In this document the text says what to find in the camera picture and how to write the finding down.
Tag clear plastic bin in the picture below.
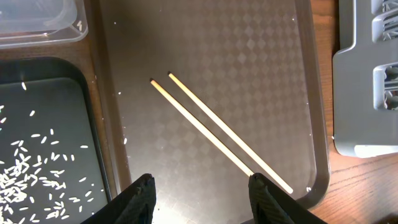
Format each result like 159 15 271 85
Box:
1 0 88 49

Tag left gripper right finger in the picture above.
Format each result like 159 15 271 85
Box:
248 173 325 224

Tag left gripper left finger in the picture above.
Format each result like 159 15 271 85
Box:
81 174 156 224

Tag brown serving tray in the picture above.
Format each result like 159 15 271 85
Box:
86 0 330 223

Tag grey dishwasher rack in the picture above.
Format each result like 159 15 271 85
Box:
333 0 397 158

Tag pile of white rice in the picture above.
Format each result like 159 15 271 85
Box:
0 81 105 224

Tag black plastic tray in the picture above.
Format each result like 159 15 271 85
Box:
0 57 113 224

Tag wooden chopstick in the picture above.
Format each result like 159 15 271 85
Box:
150 78 254 177
168 72 294 194

